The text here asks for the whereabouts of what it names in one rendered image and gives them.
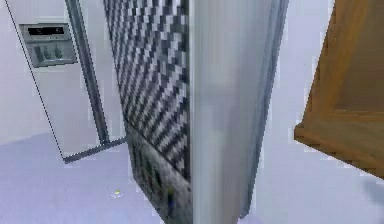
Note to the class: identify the white fridge with dispenser panel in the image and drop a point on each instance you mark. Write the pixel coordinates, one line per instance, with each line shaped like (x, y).
(213, 100)

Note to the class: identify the small yellow-green ball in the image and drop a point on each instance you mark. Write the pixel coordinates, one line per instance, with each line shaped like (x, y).
(117, 192)

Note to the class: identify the brown wooden cupboard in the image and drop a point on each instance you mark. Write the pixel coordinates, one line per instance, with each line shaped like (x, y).
(350, 100)

